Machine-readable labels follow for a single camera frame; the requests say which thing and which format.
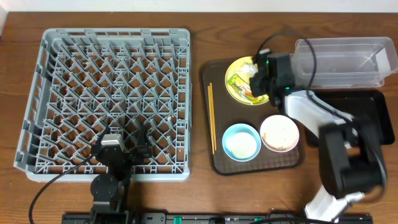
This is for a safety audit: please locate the wooden chopstick right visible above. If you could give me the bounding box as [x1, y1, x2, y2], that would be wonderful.
[209, 83, 217, 152]

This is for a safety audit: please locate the clear plastic bin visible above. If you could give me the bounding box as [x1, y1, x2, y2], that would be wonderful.
[291, 37, 397, 89]

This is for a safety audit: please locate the black rectangular tray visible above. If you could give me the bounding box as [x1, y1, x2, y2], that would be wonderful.
[316, 90, 395, 145]

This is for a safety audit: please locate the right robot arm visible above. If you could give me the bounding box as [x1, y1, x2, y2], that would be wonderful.
[249, 49, 387, 223]

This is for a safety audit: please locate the wooden chopstick left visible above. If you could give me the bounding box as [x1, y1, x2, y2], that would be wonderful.
[207, 83, 215, 155]

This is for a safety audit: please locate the wooden chopstick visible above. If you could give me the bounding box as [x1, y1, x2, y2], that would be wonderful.
[207, 83, 215, 155]
[209, 83, 217, 152]

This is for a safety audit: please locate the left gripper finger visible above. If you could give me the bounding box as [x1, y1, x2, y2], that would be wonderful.
[99, 127, 110, 144]
[136, 126, 149, 150]

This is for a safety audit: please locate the white tissue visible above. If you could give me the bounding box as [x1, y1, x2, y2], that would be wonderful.
[239, 63, 258, 78]

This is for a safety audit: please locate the grey plastic dishwasher rack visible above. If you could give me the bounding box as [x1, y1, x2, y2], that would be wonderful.
[14, 28, 192, 182]

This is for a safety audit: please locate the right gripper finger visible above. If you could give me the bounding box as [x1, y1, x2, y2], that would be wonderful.
[252, 53, 267, 72]
[249, 74, 267, 97]

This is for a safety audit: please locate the light blue bowl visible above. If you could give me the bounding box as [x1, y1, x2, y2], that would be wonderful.
[222, 123, 262, 162]

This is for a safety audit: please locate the pink white bowl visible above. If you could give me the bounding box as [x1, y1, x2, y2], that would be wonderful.
[259, 114, 300, 152]

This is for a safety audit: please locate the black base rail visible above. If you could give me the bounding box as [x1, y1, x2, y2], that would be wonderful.
[60, 212, 374, 224]

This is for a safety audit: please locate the dark brown serving tray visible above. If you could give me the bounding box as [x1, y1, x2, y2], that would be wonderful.
[200, 59, 305, 176]

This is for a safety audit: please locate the green yellow snack wrapper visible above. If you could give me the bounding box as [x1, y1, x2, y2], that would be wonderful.
[227, 73, 265, 105]

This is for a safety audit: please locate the white cup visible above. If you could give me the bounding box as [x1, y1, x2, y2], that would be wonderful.
[226, 132, 257, 159]

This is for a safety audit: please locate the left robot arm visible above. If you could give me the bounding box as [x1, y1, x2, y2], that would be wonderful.
[89, 127, 152, 223]

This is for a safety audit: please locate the yellow round plate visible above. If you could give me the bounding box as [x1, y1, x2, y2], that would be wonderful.
[224, 57, 269, 105]

